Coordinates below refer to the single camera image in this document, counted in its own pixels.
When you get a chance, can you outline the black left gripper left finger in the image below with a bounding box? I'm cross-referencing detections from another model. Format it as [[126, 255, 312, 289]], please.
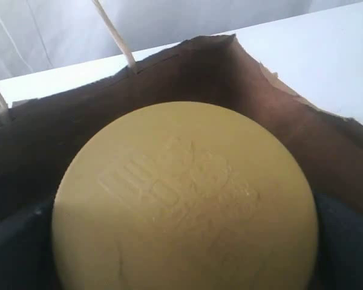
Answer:
[[0, 198, 61, 289]]

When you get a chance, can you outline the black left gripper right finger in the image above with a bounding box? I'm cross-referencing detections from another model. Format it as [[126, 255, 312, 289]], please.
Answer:
[[314, 193, 363, 289]]

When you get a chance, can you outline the brown paper shopping bag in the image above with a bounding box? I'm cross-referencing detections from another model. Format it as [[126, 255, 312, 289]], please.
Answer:
[[0, 35, 363, 220]]

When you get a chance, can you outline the clear jar with gold lid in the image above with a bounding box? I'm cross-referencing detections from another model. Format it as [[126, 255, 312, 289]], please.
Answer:
[[52, 101, 318, 289]]

